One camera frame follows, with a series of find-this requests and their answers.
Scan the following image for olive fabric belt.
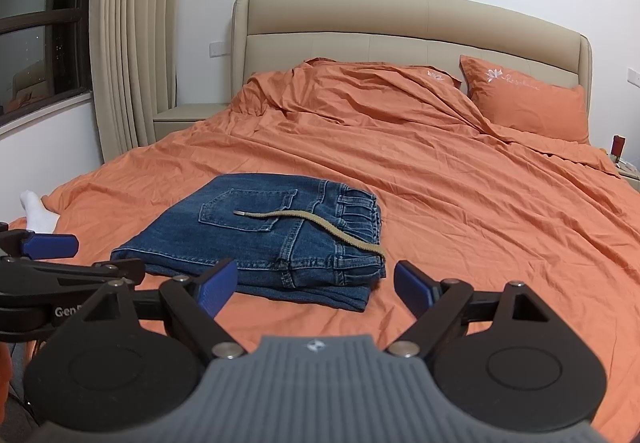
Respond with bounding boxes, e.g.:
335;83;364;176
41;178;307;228
233;208;386;257

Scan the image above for blue denim jeans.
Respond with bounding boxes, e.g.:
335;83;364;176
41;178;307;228
111;174;386;312

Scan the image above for white sock left foot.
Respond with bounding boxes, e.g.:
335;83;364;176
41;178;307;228
20;191;60;234

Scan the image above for orange duvet cover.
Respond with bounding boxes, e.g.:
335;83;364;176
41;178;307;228
8;56;640;443

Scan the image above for beige bedside table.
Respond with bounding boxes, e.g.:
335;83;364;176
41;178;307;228
153;103;228;141

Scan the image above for orange pillow with embroidery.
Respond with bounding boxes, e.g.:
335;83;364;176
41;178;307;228
460;55;589;144

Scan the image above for white right nightstand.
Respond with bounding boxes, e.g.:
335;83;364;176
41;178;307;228
614;158;640;192

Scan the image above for red cup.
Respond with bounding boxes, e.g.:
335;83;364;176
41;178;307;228
611;134;626;158

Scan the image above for beige upholstered headboard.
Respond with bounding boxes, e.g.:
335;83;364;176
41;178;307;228
230;0;592;93

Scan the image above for dark window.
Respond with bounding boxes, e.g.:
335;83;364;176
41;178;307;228
1;0;92;126

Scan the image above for beige pleated curtain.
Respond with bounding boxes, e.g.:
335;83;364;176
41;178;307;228
89;0;177;162

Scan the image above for white wall switch plate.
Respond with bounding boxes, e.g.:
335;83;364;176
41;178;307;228
208;41;231;59

